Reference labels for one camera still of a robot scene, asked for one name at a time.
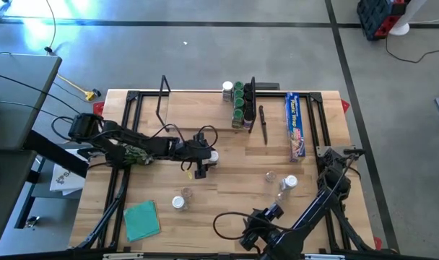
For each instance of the potted succulent plant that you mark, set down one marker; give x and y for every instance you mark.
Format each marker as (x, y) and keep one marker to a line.
(134, 156)

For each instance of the metal clip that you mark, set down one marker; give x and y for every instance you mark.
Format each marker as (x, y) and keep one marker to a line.
(31, 222)

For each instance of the orange spice jar black lid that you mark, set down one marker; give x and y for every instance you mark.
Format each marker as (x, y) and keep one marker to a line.
(247, 87)

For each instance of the white pedestal base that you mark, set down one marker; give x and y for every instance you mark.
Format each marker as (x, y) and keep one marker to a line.
(400, 29)

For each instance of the black red tool crate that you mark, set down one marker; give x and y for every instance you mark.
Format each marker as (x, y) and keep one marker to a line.
(374, 18)

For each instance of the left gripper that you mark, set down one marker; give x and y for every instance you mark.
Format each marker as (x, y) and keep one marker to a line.
(192, 151)

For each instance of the black kitchen knife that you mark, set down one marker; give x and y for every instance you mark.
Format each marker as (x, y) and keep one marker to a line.
(263, 119)

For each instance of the silver mounting bracket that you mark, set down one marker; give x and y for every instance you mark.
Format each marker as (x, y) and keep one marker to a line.
(324, 257)
(122, 256)

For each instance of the small saffron jar cork lid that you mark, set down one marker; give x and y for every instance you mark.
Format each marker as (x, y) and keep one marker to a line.
(186, 191)
(214, 156)
(270, 176)

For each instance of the green sponge cloth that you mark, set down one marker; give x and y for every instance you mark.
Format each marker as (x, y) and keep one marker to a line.
(142, 221)

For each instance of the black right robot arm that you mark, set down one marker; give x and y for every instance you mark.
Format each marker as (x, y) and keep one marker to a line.
(324, 202)

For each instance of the bagel seasoning jar white lid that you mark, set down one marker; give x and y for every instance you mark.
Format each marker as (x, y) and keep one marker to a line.
(178, 201)

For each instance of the red corner bumper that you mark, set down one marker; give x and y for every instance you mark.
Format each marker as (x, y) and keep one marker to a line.
(345, 105)
(377, 243)
(97, 107)

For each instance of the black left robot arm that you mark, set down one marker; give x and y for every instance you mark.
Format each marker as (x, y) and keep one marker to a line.
(133, 139)

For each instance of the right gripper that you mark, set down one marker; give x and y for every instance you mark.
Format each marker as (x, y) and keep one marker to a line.
(259, 227)

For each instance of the wooden shelf black metal frame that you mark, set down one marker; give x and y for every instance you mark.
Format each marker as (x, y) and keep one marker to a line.
(205, 112)

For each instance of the blue plastic wrap box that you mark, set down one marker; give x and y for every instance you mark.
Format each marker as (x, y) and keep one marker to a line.
(294, 122)

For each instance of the white box with logo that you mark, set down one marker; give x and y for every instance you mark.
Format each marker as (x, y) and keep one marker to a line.
(66, 180)

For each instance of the grey side table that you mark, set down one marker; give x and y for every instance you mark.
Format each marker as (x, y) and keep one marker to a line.
(21, 101)

